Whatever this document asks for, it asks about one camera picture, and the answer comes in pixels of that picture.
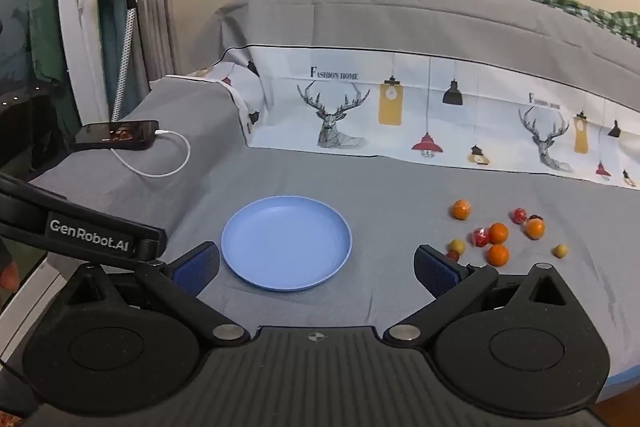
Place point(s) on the shiny red cherry tomato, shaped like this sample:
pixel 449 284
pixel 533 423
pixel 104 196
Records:
pixel 480 237
pixel 519 215

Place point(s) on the small dark red cherry tomato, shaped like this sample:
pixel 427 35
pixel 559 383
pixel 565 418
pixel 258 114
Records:
pixel 452 256

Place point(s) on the small yellow cherry tomato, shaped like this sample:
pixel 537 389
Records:
pixel 560 250
pixel 457 246

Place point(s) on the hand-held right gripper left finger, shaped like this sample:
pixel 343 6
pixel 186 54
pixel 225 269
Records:
pixel 197 264

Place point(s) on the blue mattress edge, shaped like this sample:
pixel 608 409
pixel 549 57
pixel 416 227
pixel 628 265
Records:
pixel 625 382

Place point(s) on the person's left hand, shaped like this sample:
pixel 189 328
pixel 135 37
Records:
pixel 7 278

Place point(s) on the light blue plate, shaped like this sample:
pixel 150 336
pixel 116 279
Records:
pixel 285 242

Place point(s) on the orange tangerine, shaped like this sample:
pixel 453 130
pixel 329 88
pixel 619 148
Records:
pixel 461 209
pixel 498 255
pixel 498 233
pixel 535 229

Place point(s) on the green hanging cloth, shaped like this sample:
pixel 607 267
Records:
pixel 45 32

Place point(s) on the grey deer print bedsheet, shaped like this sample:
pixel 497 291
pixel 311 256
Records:
pixel 375 217

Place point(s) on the white door frame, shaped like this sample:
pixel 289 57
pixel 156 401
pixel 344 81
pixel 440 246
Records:
pixel 75 32

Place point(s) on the teal curtain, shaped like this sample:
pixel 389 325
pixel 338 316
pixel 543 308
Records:
pixel 107 32

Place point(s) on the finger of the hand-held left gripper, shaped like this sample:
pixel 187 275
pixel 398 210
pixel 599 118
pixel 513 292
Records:
pixel 90 232

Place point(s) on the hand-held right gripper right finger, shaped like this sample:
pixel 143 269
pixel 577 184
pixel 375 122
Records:
pixel 432 269

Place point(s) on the black smartphone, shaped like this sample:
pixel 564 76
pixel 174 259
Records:
pixel 115 134

